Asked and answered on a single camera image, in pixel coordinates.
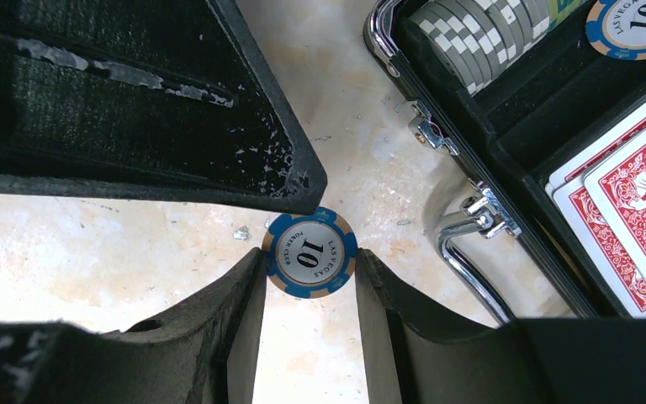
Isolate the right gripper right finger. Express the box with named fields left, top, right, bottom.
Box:
left=355, top=249, right=646, bottom=403

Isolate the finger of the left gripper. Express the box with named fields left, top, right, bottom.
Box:
left=0, top=1, right=327, bottom=215

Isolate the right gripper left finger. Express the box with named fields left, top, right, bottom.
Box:
left=0, top=248, right=267, bottom=403

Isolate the blue poker chip bottom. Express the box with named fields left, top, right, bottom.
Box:
left=262, top=206, right=357, bottom=299

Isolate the blue poker chip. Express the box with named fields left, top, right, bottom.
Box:
left=585, top=0, right=646, bottom=61
left=262, top=206, right=357, bottom=299

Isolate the black aluminium poker case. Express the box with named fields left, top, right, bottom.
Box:
left=363, top=1, right=646, bottom=317

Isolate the red playing card deck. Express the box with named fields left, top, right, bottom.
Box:
left=546, top=94, right=646, bottom=318

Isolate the green grey chip stack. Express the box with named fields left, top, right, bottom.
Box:
left=408, top=0, right=589, bottom=97

